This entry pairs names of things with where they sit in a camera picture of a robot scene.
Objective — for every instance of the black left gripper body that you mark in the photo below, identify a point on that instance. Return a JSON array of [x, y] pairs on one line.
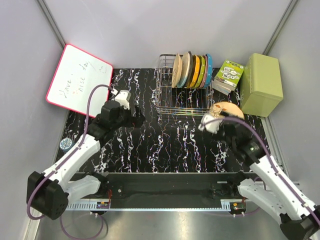
[[131, 116]]

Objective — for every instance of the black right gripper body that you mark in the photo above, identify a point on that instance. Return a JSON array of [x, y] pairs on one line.
[[232, 142]]

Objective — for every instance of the beige leaf plate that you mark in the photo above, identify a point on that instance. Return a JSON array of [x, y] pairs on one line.
[[228, 107]]

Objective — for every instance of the beige bird plate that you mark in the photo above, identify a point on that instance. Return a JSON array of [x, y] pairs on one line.
[[176, 70]]

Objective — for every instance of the cream and blue plate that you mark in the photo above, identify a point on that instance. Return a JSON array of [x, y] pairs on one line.
[[186, 63]]

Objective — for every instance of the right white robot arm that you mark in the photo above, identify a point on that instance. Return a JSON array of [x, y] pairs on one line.
[[297, 215]]

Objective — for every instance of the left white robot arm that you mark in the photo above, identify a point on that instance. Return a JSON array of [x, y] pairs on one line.
[[51, 191]]

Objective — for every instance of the blue plate in rack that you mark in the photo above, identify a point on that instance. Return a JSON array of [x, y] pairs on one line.
[[210, 70]]

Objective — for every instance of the pink plate in rack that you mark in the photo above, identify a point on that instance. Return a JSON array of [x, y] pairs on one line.
[[207, 59]]

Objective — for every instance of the green plate in rack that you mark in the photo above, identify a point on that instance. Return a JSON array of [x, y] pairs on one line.
[[201, 71]]

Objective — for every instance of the yellow plate in rack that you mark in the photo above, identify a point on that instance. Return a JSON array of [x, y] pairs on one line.
[[196, 70]]

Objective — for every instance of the blue patterned bottle cap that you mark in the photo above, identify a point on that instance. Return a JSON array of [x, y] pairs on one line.
[[66, 144]]

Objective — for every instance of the pink-framed whiteboard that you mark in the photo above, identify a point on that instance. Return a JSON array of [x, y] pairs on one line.
[[76, 75]]

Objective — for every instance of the green metal tin box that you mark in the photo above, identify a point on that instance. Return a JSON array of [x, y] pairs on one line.
[[261, 85]]

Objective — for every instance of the black marble pattern mat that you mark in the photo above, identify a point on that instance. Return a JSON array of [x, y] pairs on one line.
[[164, 143]]

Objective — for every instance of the green cover book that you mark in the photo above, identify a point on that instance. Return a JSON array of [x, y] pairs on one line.
[[228, 77]]

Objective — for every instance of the right small circuit board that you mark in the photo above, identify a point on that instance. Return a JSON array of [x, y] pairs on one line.
[[239, 206]]

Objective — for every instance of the small circuit board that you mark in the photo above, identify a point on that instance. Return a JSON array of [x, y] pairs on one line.
[[103, 205], [239, 206]]

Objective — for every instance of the black base bar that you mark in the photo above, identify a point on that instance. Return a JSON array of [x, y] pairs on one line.
[[211, 186]]

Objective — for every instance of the left small circuit board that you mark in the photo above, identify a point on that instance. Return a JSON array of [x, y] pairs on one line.
[[103, 205]]

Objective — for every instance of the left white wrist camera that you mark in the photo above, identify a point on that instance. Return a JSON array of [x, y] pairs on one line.
[[122, 98]]

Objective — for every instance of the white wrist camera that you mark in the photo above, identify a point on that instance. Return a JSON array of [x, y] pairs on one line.
[[210, 123], [122, 98]]

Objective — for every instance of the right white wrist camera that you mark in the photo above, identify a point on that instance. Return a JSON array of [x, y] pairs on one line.
[[210, 123]]

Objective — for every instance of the metal wire dish rack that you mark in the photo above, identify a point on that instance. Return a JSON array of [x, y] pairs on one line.
[[179, 101]]

